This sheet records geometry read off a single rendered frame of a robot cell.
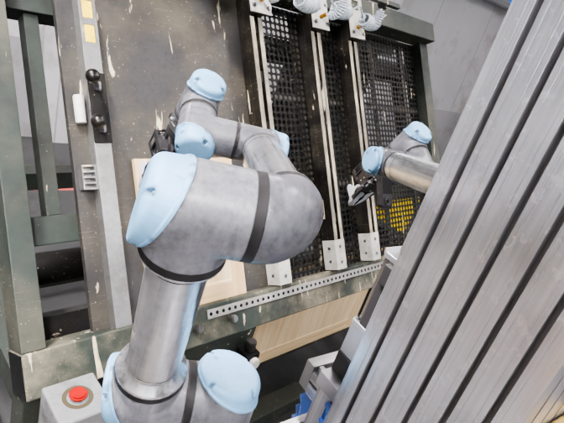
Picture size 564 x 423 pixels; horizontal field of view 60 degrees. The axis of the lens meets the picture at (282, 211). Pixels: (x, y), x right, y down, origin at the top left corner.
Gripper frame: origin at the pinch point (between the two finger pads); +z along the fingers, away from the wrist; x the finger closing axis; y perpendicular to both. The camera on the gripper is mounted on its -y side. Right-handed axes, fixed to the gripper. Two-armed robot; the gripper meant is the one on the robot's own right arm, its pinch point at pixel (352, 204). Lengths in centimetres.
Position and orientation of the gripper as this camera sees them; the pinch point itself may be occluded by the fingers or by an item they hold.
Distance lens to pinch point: 162.2
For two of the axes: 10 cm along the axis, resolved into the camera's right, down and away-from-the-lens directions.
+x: -8.0, 0.2, -6.1
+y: -3.5, -8.3, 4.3
